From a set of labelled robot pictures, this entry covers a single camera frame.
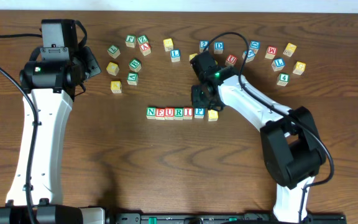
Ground yellow C block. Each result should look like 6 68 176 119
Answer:
106 62 119 76

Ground green 4 block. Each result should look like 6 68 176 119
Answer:
276 73 290 86

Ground green Z block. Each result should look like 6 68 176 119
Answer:
137 35 149 45

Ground red E block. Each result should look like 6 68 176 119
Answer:
155 108 165 120

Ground yellow S block top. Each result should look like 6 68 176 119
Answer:
163 38 174 52

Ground black cable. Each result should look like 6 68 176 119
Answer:
202 32 335 223
0 32 43 224

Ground yellow K block left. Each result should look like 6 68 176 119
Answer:
110 81 122 93

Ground red A block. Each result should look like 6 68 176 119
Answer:
139 42 152 56

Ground yellow k block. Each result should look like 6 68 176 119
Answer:
110 81 122 93
283 42 297 57

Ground green B block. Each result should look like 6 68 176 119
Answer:
129 58 142 73

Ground blue d block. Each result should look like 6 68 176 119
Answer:
249 40 260 54
214 42 224 54

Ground blue l block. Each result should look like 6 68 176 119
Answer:
170 49 181 62
272 58 285 72

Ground green R block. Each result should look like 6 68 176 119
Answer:
174 108 184 120

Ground yellow s block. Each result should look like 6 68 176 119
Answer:
163 38 174 52
208 110 219 121

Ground green N block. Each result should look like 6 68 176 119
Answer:
146 107 156 119

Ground yellow G block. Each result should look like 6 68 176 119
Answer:
293 61 306 75

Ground green L block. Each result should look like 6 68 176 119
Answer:
107 45 121 58

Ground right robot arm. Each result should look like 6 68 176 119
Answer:
190 51 326 223

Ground green J block upper left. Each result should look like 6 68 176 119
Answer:
125 35 136 48

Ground red M block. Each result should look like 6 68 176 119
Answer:
265 46 277 59

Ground blue 5 block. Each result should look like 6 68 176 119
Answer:
242 50 255 63

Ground blue D block right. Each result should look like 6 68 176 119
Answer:
249 40 260 54

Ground yellow K block right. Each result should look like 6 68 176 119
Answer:
283 42 297 57

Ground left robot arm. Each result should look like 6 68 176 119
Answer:
0 19 108 223

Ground blue L block right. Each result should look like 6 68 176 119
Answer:
272 58 285 72

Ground blue L block centre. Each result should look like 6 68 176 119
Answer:
170 49 181 62

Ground left black cable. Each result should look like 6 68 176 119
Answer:
0 32 43 224

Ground right black cable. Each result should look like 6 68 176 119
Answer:
202 32 335 223

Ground blue P block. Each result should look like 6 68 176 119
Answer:
194 108 205 119

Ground blue 2 block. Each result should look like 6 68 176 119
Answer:
200 40 209 53

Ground yellow O block left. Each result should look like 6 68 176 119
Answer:
189 53 197 61

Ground red I block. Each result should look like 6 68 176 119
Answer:
183 107 193 119

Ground blue D block centre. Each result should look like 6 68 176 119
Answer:
214 42 224 54

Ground red u block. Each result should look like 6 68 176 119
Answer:
225 55 238 67
165 108 175 120

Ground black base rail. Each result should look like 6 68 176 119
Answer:
106 213 347 224

